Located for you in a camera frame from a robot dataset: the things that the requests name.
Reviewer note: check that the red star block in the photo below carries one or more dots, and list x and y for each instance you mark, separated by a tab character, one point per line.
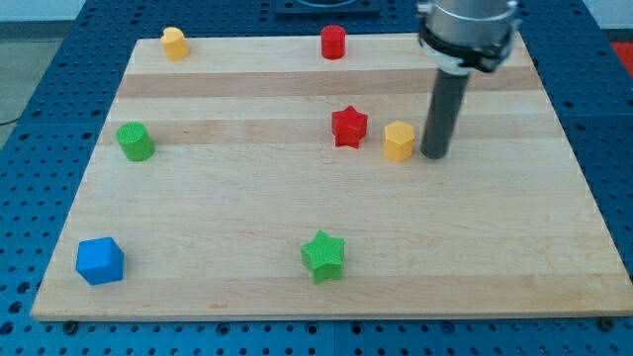
348	127

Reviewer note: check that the green star block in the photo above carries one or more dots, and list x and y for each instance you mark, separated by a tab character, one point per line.
324	257

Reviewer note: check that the wooden board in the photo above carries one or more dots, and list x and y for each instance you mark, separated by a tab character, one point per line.
245	172

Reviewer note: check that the yellow hexagon block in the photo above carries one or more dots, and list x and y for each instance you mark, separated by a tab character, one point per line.
398	140

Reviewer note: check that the red cylinder block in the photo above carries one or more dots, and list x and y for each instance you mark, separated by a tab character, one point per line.
333	42

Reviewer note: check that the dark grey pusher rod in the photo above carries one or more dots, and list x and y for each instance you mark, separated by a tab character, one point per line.
447	96

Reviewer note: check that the green cylinder block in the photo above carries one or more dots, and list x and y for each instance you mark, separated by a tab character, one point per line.
135	142

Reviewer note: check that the yellow heart block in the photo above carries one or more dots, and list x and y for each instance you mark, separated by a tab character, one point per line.
174	44

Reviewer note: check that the blue cube block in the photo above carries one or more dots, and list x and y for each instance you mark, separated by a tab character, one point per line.
100	261

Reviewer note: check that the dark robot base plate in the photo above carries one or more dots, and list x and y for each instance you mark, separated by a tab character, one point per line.
289	8

